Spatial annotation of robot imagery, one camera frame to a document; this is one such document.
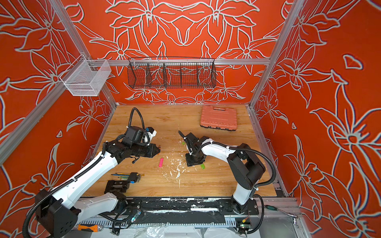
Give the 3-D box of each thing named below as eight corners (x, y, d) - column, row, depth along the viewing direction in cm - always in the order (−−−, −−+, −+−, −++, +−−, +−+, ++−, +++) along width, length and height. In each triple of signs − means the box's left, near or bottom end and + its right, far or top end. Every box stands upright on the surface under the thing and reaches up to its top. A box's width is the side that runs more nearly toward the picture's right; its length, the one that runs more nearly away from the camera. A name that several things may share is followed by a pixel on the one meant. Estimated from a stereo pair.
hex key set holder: (110, 183, 83) (108, 182, 81) (113, 173, 86) (112, 172, 84) (139, 183, 83) (138, 182, 81) (141, 173, 86) (140, 172, 84)
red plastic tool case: (199, 127, 106) (199, 123, 102) (201, 108, 119) (202, 103, 115) (235, 131, 103) (237, 127, 99) (234, 111, 116) (235, 106, 112)
